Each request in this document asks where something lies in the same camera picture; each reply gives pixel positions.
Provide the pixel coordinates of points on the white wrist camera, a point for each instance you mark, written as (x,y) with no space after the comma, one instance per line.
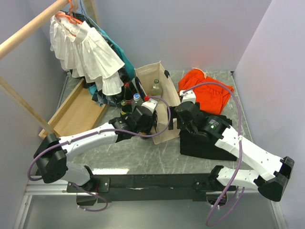
(150,103)
(187,96)

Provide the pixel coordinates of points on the far clear glass bottle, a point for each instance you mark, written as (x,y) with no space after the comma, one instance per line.
(156,88)

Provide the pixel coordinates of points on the orange clothes hanger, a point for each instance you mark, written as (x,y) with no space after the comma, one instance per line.
(71,19)

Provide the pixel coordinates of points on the pocari sweat plastic bottle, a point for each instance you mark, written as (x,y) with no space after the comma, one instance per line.
(137,100)

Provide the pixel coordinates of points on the green glass bottle gold cap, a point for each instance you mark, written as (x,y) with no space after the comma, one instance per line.
(126,107)

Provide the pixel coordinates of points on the dark soda can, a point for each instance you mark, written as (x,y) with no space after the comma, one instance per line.
(142,134)

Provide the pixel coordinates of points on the black cloth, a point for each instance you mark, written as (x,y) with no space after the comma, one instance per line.
(193,146)

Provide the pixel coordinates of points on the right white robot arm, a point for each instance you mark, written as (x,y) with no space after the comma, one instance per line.
(213,137)

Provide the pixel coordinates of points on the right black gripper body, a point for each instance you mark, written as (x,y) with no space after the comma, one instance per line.
(172,113)

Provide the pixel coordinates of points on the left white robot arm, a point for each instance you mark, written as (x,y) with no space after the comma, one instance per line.
(55,155)

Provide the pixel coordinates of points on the wooden tray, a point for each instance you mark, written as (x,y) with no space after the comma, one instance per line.
(78,112)

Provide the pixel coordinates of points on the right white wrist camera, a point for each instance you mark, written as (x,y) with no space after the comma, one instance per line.
(187,96)

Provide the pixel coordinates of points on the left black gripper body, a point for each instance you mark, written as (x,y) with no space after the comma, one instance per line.
(147,128)

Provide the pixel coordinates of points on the coca-cola glass bottle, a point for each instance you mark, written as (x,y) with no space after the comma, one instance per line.
(128,94)

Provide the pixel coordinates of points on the teal garment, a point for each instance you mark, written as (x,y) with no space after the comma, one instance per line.
(127,71)

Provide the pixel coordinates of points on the wooden clothes rail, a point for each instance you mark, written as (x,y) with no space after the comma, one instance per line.
(11,43)

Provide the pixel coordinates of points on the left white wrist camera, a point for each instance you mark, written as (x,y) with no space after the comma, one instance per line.
(150,103)

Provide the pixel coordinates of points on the white ruffled garment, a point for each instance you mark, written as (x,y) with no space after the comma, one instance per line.
(83,50)

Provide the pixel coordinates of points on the cream canvas tote bag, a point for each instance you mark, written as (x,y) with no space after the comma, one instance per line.
(147,74)

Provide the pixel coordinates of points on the orange cloth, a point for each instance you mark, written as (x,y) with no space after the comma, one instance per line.
(212,98)

